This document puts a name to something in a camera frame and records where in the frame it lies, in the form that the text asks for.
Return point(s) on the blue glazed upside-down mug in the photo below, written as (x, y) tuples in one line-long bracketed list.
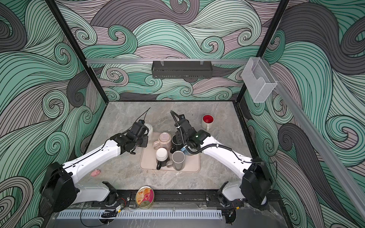
[(185, 151)]

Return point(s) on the aluminium rail right wall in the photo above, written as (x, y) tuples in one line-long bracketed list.
[(349, 185)]

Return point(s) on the beige rectangular tray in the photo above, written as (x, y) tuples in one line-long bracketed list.
[(148, 160)]

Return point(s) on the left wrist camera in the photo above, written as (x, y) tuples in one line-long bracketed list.
[(138, 128)]

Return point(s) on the black wall shelf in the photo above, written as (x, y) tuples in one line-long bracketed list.
[(182, 70)]

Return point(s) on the black speckled upside-down mug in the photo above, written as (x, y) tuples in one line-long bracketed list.
[(177, 144)]

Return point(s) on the black mug white base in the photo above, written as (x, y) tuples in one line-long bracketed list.
[(162, 158)]

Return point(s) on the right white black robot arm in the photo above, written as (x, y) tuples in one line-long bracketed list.
[(255, 179)]

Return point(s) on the small pink pig toy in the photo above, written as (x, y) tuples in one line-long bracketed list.
[(95, 173)]

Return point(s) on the round colourful tin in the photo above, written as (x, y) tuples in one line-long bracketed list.
[(145, 197)]

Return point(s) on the pink upside-down mug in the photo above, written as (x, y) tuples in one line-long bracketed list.
[(164, 141)]

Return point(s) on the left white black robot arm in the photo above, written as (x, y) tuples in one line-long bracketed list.
[(60, 188)]

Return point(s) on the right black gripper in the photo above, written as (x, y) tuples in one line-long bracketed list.
[(178, 137)]

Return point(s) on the aluminium rail back wall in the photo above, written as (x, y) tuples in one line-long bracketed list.
[(150, 61)]

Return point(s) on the cream mug red inside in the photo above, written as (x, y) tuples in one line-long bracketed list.
[(207, 122)]

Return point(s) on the clear acrylic wall holder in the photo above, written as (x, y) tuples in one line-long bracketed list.
[(259, 79)]

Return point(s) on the aluminium rail wall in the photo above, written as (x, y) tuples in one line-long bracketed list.
[(150, 61), (349, 185)]

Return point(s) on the white slotted cable duct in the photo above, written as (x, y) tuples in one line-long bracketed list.
[(141, 214)]

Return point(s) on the grey upside-down mug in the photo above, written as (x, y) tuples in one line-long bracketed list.
[(176, 161)]

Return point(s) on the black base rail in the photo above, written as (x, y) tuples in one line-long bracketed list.
[(210, 198)]

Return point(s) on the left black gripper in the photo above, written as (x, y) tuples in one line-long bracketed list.
[(145, 141)]

